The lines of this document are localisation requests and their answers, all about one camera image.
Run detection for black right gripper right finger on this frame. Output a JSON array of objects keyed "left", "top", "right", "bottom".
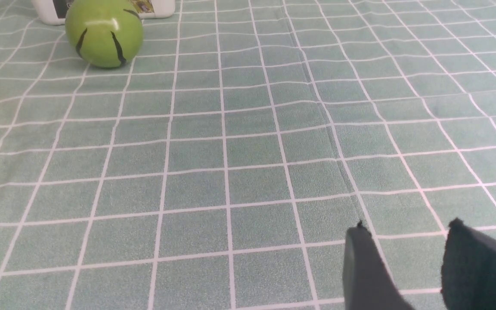
[{"left": 440, "top": 218, "right": 496, "bottom": 310}]

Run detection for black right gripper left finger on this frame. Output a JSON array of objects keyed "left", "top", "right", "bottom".
[{"left": 343, "top": 220, "right": 413, "bottom": 310}]

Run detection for white box with green lid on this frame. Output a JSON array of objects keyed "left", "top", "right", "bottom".
[{"left": 30, "top": 0, "right": 177, "bottom": 25}]

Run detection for green checkered tablecloth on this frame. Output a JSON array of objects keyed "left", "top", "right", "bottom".
[{"left": 0, "top": 0, "right": 496, "bottom": 310}]

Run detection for green ball with black stripes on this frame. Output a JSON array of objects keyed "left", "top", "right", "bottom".
[{"left": 65, "top": 10, "right": 144, "bottom": 68}]

